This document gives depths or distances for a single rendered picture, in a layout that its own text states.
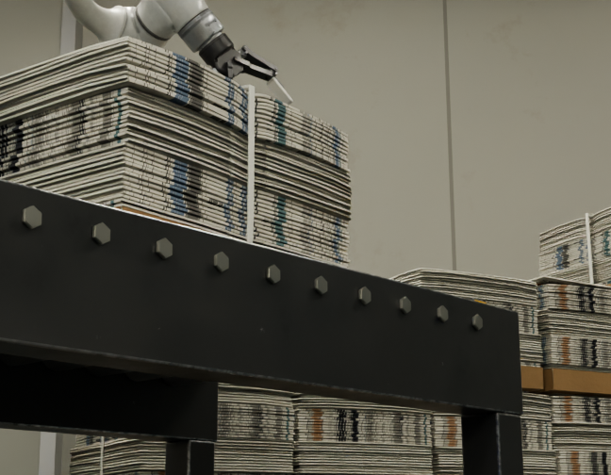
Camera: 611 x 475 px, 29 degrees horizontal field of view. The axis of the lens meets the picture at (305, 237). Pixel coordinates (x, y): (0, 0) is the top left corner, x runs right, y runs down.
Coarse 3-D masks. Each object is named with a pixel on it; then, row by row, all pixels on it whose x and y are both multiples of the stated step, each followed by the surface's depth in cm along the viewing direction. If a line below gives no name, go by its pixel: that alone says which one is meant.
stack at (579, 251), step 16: (608, 208) 272; (576, 224) 281; (592, 224) 277; (608, 224) 272; (544, 240) 292; (560, 240) 286; (576, 240) 281; (592, 240) 276; (608, 240) 271; (544, 256) 290; (560, 256) 285; (576, 256) 280; (592, 256) 276; (608, 256) 270; (544, 272) 290; (560, 272) 284; (576, 272) 280; (592, 272) 273; (608, 272) 270
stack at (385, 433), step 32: (224, 384) 202; (224, 416) 201; (256, 416) 204; (288, 416) 209; (320, 416) 211; (352, 416) 214; (384, 416) 217; (416, 416) 221; (448, 416) 224; (544, 416) 235; (576, 416) 239; (608, 416) 243; (96, 448) 212; (128, 448) 198; (160, 448) 195; (224, 448) 200; (256, 448) 203; (288, 448) 206; (320, 448) 209; (352, 448) 212; (384, 448) 215; (416, 448) 218; (448, 448) 222; (544, 448) 233; (576, 448) 237; (608, 448) 241
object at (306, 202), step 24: (288, 120) 135; (312, 120) 139; (264, 144) 132; (288, 144) 134; (312, 144) 139; (336, 144) 142; (288, 168) 134; (312, 168) 138; (336, 168) 142; (264, 192) 131; (288, 192) 134; (312, 192) 137; (336, 192) 141; (264, 216) 130; (288, 216) 133; (312, 216) 138; (336, 216) 141; (264, 240) 129; (288, 240) 133; (312, 240) 137; (336, 240) 140; (336, 264) 139
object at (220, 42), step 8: (216, 40) 257; (224, 40) 258; (208, 48) 257; (216, 48) 257; (224, 48) 257; (232, 48) 262; (200, 56) 260; (208, 56) 258; (216, 56) 257; (224, 56) 260; (232, 56) 261; (240, 56) 263; (208, 64) 259; (216, 64) 258; (224, 64) 259; (232, 64) 260; (240, 64) 262; (224, 72) 258; (240, 72) 262
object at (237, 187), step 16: (240, 96) 129; (256, 96) 132; (240, 112) 129; (256, 112) 132; (240, 128) 128; (256, 128) 131; (240, 144) 128; (256, 144) 131; (240, 160) 128; (256, 160) 130; (240, 176) 128; (256, 176) 130; (240, 192) 128; (256, 192) 130; (240, 208) 128; (256, 208) 129; (240, 224) 127; (256, 224) 129; (256, 240) 128
